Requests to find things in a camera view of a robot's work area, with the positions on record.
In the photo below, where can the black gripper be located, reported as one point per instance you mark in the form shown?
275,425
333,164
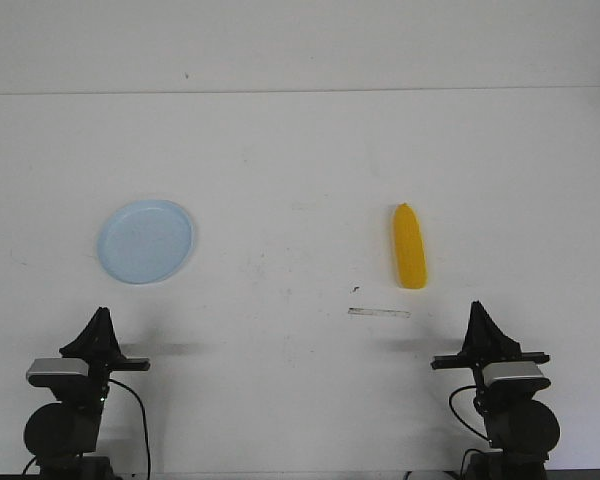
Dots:
497,343
95,387

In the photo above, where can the light blue round plate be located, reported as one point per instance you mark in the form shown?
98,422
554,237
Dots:
146,241

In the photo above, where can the yellow corn cob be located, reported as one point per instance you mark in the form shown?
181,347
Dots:
410,258

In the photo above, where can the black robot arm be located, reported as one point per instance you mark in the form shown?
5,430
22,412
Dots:
520,430
62,436

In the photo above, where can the clear tape strip horizontal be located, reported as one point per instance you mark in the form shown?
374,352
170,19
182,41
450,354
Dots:
381,313

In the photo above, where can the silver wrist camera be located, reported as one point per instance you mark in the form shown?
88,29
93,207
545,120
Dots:
47,372
520,375

